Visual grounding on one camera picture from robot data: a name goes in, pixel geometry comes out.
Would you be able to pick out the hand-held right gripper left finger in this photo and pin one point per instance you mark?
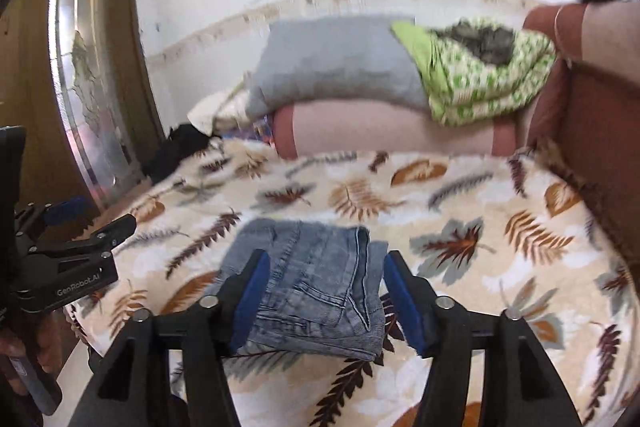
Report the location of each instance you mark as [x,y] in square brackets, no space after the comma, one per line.
[250,302]

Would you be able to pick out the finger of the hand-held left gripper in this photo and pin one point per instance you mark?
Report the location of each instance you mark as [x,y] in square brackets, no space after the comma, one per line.
[95,239]
[65,211]

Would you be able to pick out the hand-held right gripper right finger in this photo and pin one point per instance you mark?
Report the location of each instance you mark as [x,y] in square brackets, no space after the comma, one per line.
[407,302]

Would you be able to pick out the blue denim pants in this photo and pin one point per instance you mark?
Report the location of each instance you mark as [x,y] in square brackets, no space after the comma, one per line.
[310,267]

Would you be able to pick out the person's left hand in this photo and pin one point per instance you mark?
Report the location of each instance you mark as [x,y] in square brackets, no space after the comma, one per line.
[47,342]

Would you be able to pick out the leaf-print blanket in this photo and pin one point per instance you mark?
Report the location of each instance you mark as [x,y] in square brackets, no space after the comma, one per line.
[450,207]

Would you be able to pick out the black cloth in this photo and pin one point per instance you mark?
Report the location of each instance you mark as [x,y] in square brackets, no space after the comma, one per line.
[175,152]

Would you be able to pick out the wooden door with glass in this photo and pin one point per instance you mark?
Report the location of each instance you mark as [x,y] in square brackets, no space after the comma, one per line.
[85,82]

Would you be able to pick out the pink bolster pillow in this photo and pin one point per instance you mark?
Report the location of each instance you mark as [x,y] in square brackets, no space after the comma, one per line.
[375,127]

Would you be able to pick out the cream printed cloth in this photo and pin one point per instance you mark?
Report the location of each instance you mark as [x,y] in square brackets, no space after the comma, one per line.
[220,112]

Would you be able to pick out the green printed cloth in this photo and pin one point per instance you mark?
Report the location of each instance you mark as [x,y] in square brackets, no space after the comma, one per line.
[480,92]

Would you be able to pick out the grey quilted pillow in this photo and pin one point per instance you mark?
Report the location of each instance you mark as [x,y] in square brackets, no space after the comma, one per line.
[330,62]

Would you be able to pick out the dark grey furry cloth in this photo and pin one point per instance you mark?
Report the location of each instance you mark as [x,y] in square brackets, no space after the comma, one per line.
[480,39]

